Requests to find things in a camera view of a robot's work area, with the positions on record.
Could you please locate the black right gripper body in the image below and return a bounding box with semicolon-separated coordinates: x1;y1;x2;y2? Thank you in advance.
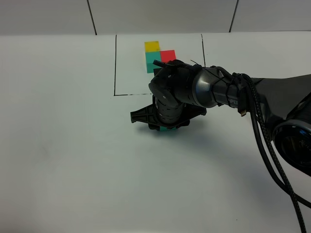
130;93;207;131

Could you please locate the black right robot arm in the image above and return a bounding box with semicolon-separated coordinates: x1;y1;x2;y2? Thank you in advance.
130;60;311;175

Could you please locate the red template block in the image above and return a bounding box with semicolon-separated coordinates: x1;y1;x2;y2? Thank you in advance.
160;50;176;63

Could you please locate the green template block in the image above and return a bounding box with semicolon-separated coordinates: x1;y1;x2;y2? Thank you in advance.
145;51;161;73

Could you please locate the yellow template block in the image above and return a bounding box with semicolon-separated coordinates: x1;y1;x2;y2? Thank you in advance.
144;41;160;52

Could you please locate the black braided cable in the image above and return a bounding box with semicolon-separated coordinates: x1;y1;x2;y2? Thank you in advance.
232;71;311;233

